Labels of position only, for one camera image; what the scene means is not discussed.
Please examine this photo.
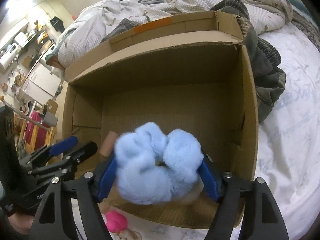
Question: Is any pink rubber duck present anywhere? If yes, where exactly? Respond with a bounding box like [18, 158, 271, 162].
[105, 211, 127, 233]

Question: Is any fluffy light blue scrunchie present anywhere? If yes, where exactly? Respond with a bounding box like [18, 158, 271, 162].
[114, 122, 204, 205]

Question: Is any person's left hand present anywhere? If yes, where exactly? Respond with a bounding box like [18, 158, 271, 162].
[8, 213, 34, 236]

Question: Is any pink suitcase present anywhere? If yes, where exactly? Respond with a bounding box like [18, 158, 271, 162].
[23, 121, 47, 154]

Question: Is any small floor cardboard box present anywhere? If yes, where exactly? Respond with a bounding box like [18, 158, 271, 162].
[46, 99, 58, 115]

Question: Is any white low cabinet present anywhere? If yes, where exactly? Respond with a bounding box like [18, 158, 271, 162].
[18, 62, 62, 105]

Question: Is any white floral duvet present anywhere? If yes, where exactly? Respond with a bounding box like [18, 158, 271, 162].
[75, 22, 320, 240]

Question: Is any brown cardboard box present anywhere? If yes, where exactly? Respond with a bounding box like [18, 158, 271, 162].
[62, 10, 259, 230]

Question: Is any dark camouflage jacket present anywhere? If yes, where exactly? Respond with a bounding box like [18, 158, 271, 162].
[211, 0, 286, 123]

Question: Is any beige waffle blanket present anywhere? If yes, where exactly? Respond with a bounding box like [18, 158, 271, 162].
[45, 0, 293, 69]

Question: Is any black white patterned cloth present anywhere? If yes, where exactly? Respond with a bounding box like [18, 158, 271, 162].
[291, 10, 320, 50]

